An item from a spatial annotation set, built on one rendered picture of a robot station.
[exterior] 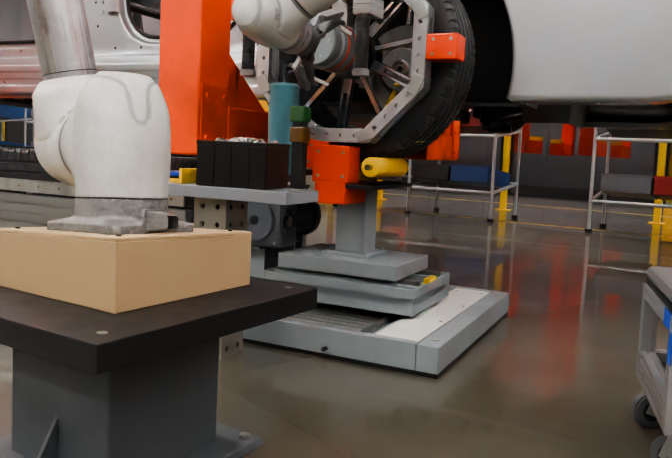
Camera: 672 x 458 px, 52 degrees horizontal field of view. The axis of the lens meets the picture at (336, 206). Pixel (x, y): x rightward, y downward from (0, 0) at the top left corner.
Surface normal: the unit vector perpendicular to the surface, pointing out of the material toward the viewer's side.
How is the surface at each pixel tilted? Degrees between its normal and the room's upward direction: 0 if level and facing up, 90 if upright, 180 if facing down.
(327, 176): 90
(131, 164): 88
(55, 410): 90
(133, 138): 83
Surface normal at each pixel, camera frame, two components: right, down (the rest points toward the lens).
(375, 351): -0.44, 0.05
